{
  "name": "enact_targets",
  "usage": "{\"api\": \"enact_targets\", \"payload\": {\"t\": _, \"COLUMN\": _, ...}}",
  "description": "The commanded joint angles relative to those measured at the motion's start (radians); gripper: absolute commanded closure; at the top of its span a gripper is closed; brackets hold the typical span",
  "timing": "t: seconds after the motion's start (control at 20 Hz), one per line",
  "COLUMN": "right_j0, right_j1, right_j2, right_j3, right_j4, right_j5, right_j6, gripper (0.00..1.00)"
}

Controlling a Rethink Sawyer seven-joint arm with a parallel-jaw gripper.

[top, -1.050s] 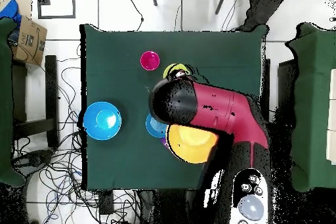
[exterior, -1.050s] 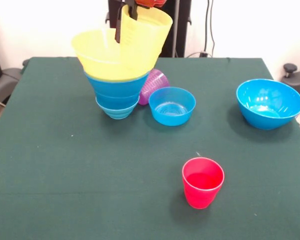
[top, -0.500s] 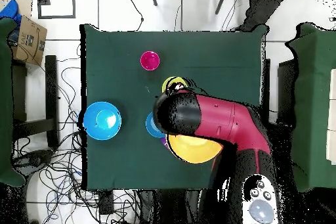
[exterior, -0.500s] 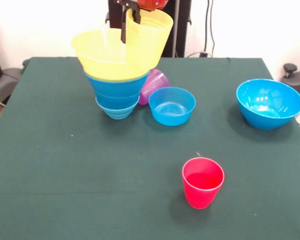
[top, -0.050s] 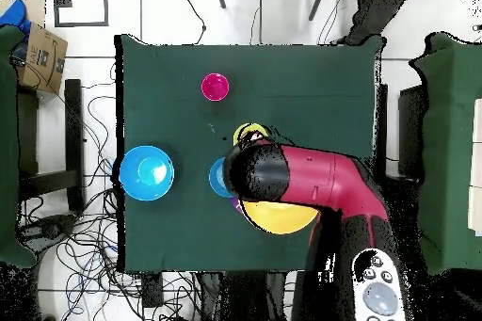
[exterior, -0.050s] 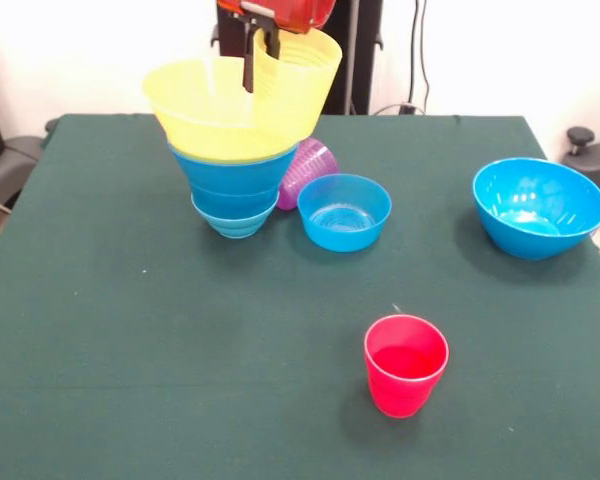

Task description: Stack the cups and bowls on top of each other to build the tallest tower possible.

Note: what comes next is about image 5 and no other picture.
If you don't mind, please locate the red plastic cup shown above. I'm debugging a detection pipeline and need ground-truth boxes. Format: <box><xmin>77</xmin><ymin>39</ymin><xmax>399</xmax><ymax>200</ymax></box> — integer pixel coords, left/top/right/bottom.
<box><xmin>200</xmin><ymin>72</ymin><xmax>231</xmax><ymax>103</ymax></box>

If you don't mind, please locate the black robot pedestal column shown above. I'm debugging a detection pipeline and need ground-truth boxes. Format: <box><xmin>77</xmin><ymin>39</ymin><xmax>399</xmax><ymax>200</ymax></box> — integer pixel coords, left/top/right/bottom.
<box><xmin>199</xmin><ymin>270</ymin><xmax>293</xmax><ymax>321</ymax></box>

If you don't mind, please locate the black floor cable with knot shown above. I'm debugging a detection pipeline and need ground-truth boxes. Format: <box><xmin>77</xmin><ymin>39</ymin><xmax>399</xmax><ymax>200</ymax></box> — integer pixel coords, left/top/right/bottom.
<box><xmin>182</xmin><ymin>0</ymin><xmax>207</xmax><ymax>45</ymax></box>

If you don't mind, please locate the large yellow plastic bowl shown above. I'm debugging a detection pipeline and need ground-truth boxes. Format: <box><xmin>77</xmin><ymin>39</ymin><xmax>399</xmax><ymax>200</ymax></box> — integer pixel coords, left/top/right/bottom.
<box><xmin>240</xmin><ymin>200</ymin><xmax>320</xmax><ymax>235</ymax></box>

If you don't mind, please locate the large blue plastic bowl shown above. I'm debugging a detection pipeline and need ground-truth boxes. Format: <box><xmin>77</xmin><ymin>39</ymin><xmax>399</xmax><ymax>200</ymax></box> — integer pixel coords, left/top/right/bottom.
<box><xmin>119</xmin><ymin>145</ymin><xmax>175</xmax><ymax>202</ymax></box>

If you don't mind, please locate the dark green tablecloth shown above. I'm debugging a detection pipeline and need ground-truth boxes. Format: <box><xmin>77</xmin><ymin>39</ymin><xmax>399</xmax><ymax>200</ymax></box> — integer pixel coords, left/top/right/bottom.
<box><xmin>114</xmin><ymin>33</ymin><xmax>385</xmax><ymax>273</ymax></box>

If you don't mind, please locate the tangle of floor cables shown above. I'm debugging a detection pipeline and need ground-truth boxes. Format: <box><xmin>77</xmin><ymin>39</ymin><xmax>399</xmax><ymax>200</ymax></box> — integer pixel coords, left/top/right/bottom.
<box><xmin>18</xmin><ymin>60</ymin><xmax>197</xmax><ymax>321</ymax></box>

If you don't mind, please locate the black floor box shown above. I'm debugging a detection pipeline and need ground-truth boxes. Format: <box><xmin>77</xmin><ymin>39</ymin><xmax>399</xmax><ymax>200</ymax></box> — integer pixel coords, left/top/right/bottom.
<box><xmin>141</xmin><ymin>273</ymin><xmax>165</xmax><ymax>309</ymax></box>

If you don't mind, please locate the blue bag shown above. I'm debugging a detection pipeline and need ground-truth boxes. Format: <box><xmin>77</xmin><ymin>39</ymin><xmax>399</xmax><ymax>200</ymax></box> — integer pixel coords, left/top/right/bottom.
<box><xmin>0</xmin><ymin>0</ymin><xmax>32</xmax><ymax>38</ymax></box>

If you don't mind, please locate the plain cardboard box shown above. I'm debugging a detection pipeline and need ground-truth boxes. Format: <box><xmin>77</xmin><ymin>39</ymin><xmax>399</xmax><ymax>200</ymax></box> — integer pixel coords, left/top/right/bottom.
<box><xmin>0</xmin><ymin>0</ymin><xmax>47</xmax><ymax>28</ymax></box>

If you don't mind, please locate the black stool frame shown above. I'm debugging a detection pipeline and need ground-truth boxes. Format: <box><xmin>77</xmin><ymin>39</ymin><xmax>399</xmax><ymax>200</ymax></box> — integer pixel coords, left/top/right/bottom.
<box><xmin>16</xmin><ymin>78</ymin><xmax>86</xmax><ymax>212</ymax></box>

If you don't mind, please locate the person's leg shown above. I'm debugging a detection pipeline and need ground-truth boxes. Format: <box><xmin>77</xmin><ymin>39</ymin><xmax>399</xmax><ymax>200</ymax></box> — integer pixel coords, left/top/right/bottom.
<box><xmin>344</xmin><ymin>0</ymin><xmax>418</xmax><ymax>46</ymax></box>

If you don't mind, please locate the grey pedestal foot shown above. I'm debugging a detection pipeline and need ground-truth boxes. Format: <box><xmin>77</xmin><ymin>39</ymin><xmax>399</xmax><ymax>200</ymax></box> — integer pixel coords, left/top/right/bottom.
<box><xmin>18</xmin><ymin>214</ymin><xmax>78</xmax><ymax>252</ymax></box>

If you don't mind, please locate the yellow ribbed plastic cup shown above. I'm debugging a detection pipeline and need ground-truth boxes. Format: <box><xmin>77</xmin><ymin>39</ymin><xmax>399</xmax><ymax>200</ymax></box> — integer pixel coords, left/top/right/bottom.
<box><xmin>232</xmin><ymin>121</ymin><xmax>271</xmax><ymax>148</ymax></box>

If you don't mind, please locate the printed cardboard box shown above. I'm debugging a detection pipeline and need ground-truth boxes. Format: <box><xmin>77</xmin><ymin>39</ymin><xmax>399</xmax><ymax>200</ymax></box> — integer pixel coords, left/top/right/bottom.
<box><xmin>16</xmin><ymin>22</ymin><xmax>70</xmax><ymax>95</ymax></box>

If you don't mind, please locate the green cloth on side table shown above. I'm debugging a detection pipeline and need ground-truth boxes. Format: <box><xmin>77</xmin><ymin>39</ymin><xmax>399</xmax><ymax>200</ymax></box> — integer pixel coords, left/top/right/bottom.
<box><xmin>408</xmin><ymin>31</ymin><xmax>482</xmax><ymax>275</ymax></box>
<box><xmin>0</xmin><ymin>24</ymin><xmax>38</xmax><ymax>269</ymax></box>

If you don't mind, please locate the small blue flat-bottomed bowl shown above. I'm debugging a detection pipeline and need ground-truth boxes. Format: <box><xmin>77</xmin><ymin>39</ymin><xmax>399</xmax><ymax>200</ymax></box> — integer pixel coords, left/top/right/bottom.
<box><xmin>208</xmin><ymin>156</ymin><xmax>235</xmax><ymax>199</ymax></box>

